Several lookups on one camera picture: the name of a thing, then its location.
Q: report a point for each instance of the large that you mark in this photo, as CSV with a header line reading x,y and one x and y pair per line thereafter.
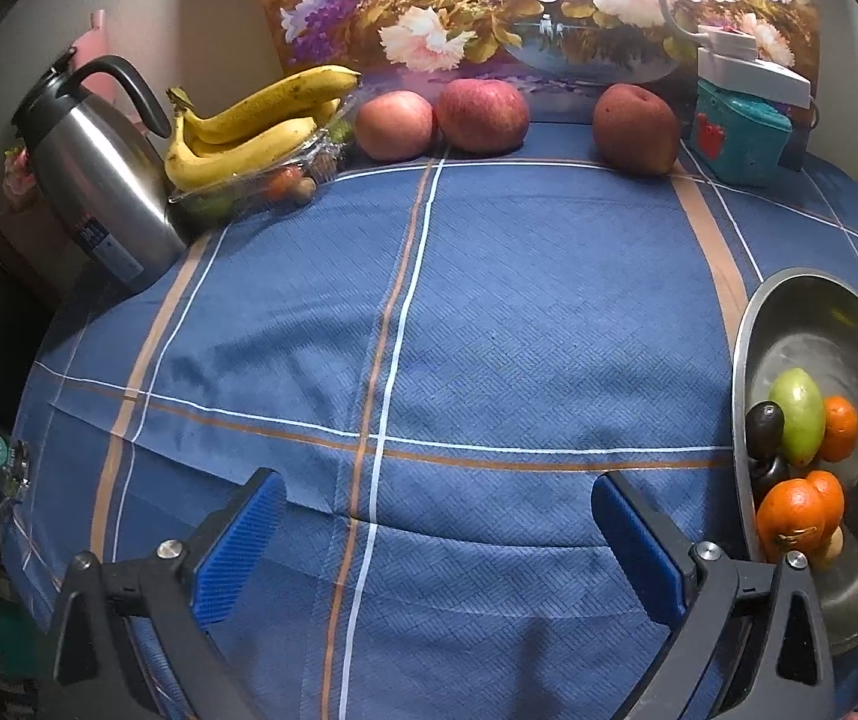
x,y
791,517

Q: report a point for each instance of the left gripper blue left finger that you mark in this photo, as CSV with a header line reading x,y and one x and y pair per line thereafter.
x,y
225,549

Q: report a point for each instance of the yellow banana bunch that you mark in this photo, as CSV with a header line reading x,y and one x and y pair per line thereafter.
x,y
256,132

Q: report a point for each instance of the flower painting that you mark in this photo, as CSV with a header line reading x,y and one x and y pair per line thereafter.
x,y
558,52

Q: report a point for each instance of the green mango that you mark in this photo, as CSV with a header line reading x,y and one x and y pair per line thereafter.
x,y
799,396

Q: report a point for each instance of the small orange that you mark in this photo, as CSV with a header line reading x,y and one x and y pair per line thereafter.
x,y
840,431

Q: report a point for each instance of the silver metal plate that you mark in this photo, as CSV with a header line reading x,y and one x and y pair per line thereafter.
x,y
796,345

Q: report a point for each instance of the brown longan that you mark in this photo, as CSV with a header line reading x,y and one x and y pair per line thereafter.
x,y
828,551

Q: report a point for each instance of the dark red apple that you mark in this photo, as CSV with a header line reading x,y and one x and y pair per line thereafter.
x,y
482,116

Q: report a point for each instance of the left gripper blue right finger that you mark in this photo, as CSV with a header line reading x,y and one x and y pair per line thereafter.
x,y
654,554

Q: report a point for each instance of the stainless steel thermos jug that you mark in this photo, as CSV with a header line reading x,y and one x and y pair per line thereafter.
x,y
85,130

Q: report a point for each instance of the clear plastic fruit tray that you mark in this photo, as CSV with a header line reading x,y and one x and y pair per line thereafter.
x,y
283,167

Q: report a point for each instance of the pale red apple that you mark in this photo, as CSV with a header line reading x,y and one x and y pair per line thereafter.
x,y
395,126

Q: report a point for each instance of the brownish red apple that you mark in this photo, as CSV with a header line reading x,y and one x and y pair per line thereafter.
x,y
636,131

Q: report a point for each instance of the blue plaid tablecloth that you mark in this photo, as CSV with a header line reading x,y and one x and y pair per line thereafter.
x,y
439,359

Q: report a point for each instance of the teal box with heart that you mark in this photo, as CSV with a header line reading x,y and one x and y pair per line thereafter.
x,y
739,137

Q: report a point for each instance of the white desk lamp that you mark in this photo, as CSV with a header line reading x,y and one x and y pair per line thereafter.
x,y
729,60

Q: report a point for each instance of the pink artificial flower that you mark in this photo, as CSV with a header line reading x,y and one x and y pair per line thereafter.
x,y
19,186

